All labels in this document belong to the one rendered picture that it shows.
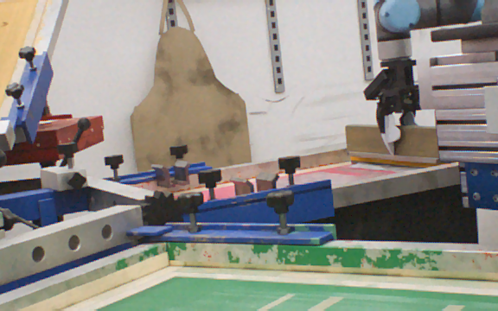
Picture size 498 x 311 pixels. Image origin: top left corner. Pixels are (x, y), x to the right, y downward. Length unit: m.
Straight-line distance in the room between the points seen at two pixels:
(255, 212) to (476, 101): 0.42
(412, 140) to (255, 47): 2.20
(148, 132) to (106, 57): 0.35
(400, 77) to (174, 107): 2.03
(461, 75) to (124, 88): 2.54
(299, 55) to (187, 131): 0.67
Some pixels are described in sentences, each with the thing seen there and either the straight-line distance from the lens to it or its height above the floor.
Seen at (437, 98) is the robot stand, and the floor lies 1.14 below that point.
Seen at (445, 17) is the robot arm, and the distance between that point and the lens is 2.04.
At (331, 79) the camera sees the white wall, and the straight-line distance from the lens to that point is 4.42.
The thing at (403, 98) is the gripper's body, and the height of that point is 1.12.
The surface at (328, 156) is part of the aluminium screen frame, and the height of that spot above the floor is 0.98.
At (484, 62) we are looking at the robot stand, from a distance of 1.58.
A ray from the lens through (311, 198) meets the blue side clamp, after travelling 1.73.
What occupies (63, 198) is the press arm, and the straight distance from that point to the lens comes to 1.84.
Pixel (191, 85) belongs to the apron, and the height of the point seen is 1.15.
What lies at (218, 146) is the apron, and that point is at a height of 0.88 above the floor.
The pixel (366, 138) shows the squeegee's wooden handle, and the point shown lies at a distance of 2.27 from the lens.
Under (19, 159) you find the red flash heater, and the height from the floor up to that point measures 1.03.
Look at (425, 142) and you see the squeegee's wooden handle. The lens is 2.07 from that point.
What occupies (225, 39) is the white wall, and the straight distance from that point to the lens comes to 4.17.
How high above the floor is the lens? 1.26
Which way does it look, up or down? 6 degrees down
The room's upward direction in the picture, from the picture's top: 7 degrees counter-clockwise
